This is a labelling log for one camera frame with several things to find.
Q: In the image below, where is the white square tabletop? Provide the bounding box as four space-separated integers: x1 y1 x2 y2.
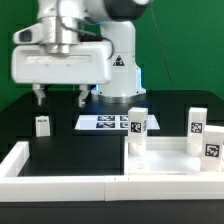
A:
124 137 222 175

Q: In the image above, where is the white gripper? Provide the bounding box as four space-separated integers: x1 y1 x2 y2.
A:
12 42 112 108

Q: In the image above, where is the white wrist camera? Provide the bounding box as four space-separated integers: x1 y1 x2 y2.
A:
13 23 43 45

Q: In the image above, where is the white U-shaped fence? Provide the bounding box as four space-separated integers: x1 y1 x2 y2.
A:
0 141 224 202

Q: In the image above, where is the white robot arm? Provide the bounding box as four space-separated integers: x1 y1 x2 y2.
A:
12 0 152 106

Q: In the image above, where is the AprilTag marker sheet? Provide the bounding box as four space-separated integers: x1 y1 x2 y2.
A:
74 114 161 131

